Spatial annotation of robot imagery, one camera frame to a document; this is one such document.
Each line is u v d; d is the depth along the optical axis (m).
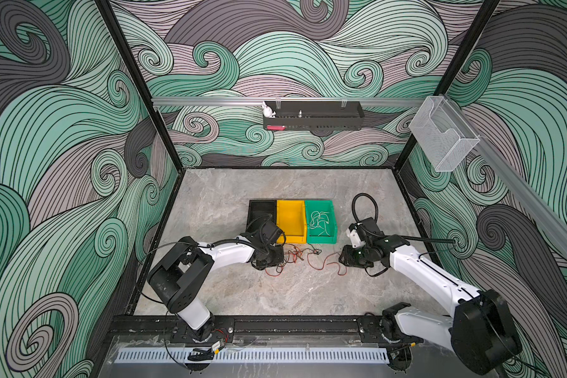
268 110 0.85
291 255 0.87
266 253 0.66
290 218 1.02
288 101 0.94
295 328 0.74
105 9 0.70
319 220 0.97
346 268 0.82
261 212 1.04
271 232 0.72
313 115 0.97
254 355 0.70
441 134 0.80
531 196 0.58
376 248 0.60
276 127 0.90
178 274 0.46
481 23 0.74
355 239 0.73
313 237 0.92
